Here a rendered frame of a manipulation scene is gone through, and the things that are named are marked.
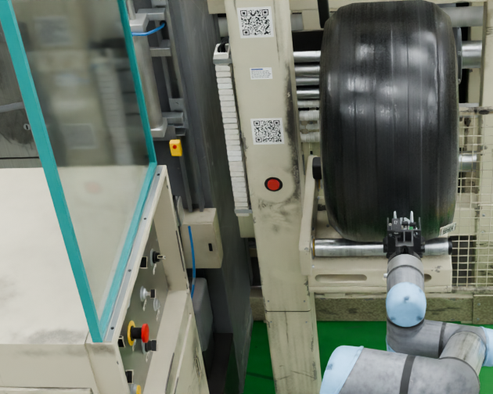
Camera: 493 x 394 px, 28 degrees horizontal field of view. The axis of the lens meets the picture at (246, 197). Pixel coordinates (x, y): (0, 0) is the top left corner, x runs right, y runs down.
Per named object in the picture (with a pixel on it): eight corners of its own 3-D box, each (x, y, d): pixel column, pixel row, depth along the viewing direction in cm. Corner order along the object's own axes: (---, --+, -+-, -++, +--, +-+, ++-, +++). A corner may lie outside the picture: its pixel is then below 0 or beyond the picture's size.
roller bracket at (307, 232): (300, 277, 247) (297, 248, 241) (310, 182, 278) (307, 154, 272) (314, 277, 246) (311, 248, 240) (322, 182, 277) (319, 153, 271)
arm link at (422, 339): (437, 374, 197) (439, 331, 191) (382, 366, 200) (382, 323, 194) (443, 349, 203) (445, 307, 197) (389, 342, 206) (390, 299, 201)
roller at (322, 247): (309, 240, 245) (311, 236, 250) (310, 258, 246) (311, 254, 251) (451, 239, 240) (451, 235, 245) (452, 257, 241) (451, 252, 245)
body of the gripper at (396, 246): (421, 215, 210) (423, 246, 199) (421, 248, 214) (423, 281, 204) (385, 216, 211) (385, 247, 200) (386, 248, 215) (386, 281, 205)
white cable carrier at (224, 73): (235, 216, 253) (213, 54, 224) (238, 204, 257) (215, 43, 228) (253, 216, 252) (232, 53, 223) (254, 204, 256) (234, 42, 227)
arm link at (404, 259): (424, 294, 200) (383, 295, 201) (423, 281, 204) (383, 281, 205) (424, 264, 196) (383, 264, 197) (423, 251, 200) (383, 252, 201)
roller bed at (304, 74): (268, 147, 285) (257, 57, 267) (272, 119, 297) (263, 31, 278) (336, 145, 282) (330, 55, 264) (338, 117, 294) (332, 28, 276)
